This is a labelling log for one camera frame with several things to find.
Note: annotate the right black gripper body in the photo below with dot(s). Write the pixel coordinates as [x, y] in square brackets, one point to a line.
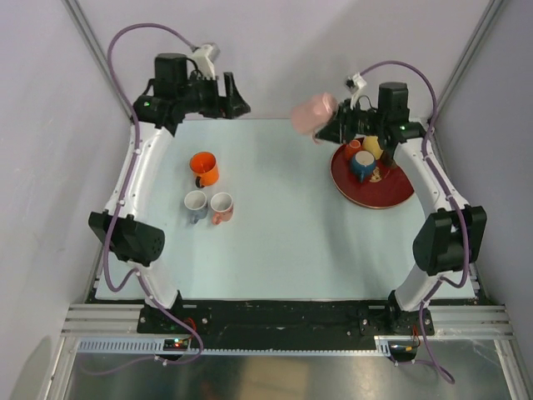
[353, 122]

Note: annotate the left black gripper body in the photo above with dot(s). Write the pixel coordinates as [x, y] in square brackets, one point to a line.
[204, 97]

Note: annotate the pale pink cup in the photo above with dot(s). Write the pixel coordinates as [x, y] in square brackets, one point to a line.
[314, 114]

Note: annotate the blue mug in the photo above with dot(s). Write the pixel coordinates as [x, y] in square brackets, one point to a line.
[362, 165]

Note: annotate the orange mug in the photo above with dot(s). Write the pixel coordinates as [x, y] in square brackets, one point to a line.
[204, 167]

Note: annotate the pink mug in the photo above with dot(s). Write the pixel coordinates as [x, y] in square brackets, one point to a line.
[222, 207]

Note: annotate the grey mug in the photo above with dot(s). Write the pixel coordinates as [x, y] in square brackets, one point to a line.
[197, 206]

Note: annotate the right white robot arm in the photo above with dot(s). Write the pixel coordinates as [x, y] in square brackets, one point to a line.
[450, 238]

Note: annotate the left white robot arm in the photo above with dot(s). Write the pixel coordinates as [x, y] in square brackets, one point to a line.
[182, 84]

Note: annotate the yellow mug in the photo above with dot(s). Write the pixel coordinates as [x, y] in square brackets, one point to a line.
[371, 144]

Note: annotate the small pink cup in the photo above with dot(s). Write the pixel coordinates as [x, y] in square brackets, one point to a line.
[353, 147]

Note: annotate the red round tray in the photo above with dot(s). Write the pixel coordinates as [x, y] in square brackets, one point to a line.
[387, 187]

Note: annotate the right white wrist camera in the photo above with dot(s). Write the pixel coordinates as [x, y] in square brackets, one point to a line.
[356, 85]

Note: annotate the left aluminium frame post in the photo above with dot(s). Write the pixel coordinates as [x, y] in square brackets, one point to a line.
[95, 49]

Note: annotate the aluminium frame post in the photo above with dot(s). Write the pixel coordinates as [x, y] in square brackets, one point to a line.
[479, 36]
[95, 49]

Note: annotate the right aluminium frame post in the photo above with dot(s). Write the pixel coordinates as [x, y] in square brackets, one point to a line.
[479, 36]

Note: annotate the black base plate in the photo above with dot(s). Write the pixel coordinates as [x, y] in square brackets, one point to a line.
[276, 325]

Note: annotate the aluminium rail bar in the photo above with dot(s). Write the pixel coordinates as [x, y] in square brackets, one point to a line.
[471, 322]

